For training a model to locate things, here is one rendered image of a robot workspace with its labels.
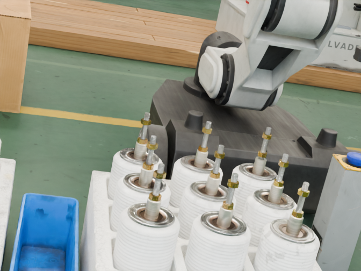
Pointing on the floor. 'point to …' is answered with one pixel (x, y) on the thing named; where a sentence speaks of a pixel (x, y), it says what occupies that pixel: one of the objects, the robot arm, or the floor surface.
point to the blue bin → (47, 234)
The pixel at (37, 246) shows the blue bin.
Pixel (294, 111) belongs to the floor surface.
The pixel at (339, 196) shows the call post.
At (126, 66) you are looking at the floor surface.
